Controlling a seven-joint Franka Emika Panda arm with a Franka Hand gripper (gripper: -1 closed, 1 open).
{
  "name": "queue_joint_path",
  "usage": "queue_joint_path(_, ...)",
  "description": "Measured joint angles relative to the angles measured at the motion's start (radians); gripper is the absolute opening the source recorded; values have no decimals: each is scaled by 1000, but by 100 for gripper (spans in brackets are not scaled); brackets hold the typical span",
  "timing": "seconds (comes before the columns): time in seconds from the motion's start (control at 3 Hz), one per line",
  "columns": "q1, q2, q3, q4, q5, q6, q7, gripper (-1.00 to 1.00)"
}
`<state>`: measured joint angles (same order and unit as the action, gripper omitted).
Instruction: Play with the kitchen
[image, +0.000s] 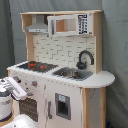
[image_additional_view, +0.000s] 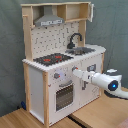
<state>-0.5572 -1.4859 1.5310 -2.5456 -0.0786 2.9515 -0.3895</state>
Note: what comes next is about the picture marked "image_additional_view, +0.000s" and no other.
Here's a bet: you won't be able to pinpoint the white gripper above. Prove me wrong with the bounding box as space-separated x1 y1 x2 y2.
73 69 95 82

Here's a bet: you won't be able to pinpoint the toy oven door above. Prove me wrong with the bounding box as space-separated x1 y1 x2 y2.
49 78 77 120

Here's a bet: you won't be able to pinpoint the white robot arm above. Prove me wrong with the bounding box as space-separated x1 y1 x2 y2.
73 69 128 99

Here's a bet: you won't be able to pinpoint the wooden toy kitchen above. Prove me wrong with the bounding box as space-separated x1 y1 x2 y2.
22 2 105 127

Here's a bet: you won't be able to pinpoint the blue object behind kitchen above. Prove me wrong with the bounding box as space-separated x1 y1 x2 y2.
21 101 26 110

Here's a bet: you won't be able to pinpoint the white fridge door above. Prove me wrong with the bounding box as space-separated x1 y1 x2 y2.
80 55 102 106

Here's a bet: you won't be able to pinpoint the grey toy sink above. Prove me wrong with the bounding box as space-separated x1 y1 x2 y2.
65 47 95 55

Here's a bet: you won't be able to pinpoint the black toy faucet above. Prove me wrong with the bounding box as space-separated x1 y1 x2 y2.
67 33 82 49

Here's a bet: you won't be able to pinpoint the black stovetop red burners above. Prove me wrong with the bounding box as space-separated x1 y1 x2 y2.
34 53 70 66

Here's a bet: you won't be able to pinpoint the grey range hood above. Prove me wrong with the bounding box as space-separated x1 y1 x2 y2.
35 5 64 27

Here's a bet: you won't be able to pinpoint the white microwave door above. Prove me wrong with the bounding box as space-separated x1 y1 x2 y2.
88 4 94 22

